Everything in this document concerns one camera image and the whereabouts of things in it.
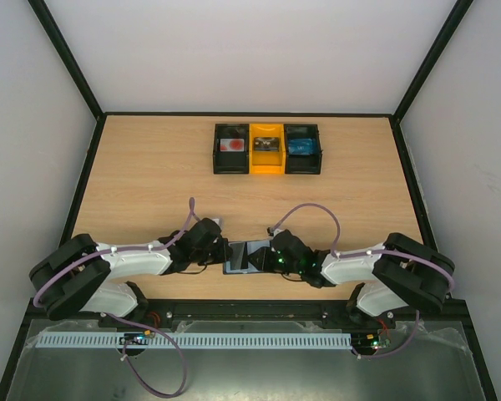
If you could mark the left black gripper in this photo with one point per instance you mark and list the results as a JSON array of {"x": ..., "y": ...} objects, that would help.
[{"x": 224, "y": 247}]

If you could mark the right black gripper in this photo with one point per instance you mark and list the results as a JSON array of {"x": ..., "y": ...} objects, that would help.
[{"x": 270, "y": 257}]

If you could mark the black VIP card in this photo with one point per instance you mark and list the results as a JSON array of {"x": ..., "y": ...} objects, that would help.
[
  {"x": 266, "y": 144},
  {"x": 239, "y": 261}
]

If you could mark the navy blue card holder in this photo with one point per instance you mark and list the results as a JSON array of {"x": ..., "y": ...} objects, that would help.
[{"x": 249, "y": 257}]

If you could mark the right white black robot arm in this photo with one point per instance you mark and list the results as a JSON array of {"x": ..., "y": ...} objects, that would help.
[{"x": 398, "y": 272}]

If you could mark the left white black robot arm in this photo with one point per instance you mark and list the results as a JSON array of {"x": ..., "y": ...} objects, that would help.
[{"x": 83, "y": 275}]

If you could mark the red white card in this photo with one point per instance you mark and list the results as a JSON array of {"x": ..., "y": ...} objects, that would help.
[{"x": 231, "y": 145}]

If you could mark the left black bin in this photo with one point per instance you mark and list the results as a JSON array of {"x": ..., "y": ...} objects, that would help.
[{"x": 231, "y": 162}]

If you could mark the black bin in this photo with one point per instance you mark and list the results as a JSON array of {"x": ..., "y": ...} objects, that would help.
[
  {"x": 231, "y": 162},
  {"x": 303, "y": 164}
]

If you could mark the yellow middle bin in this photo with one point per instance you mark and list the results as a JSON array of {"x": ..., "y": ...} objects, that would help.
[{"x": 267, "y": 163}]

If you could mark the right black bin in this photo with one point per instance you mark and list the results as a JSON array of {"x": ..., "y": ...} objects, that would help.
[{"x": 303, "y": 164}]

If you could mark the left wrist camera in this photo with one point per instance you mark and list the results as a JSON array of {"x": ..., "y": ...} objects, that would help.
[{"x": 218, "y": 221}]

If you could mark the grey slotted cable duct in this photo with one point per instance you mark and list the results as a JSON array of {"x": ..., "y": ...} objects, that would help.
[{"x": 189, "y": 340}]

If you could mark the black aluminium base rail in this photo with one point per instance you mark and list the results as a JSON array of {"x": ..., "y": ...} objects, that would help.
[{"x": 325, "y": 314}]

